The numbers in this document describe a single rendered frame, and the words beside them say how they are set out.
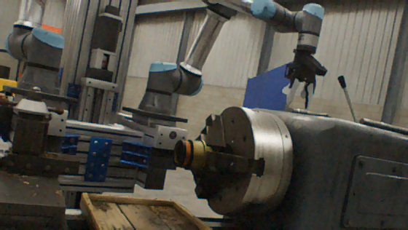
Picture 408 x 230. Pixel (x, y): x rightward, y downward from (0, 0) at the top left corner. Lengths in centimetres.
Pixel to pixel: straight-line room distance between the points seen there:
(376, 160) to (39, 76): 117
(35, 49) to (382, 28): 1146
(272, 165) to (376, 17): 1173
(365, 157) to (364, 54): 1133
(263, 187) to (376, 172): 36
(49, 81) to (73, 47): 28
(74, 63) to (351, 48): 1139
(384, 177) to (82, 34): 132
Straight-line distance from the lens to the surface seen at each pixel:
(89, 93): 168
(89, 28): 178
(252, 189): 99
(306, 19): 142
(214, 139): 109
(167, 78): 171
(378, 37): 1243
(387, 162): 122
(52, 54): 154
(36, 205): 80
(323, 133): 103
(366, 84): 1217
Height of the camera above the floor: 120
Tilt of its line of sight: 3 degrees down
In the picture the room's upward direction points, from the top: 11 degrees clockwise
